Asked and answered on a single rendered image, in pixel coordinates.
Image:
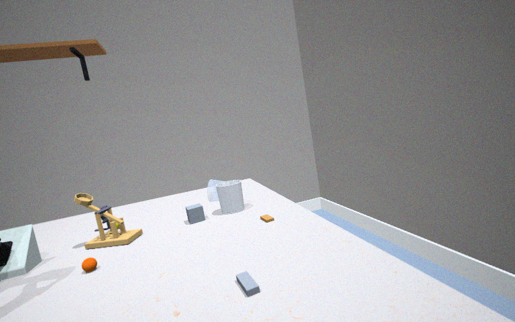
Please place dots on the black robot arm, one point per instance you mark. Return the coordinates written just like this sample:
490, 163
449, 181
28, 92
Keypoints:
5, 248

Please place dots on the orange ball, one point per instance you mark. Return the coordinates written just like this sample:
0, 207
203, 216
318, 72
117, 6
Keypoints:
89, 264

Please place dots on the white cylindrical cup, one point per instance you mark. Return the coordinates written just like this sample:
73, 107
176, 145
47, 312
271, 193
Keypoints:
230, 196

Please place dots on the small orange block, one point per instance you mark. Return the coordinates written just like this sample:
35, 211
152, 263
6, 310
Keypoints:
267, 218

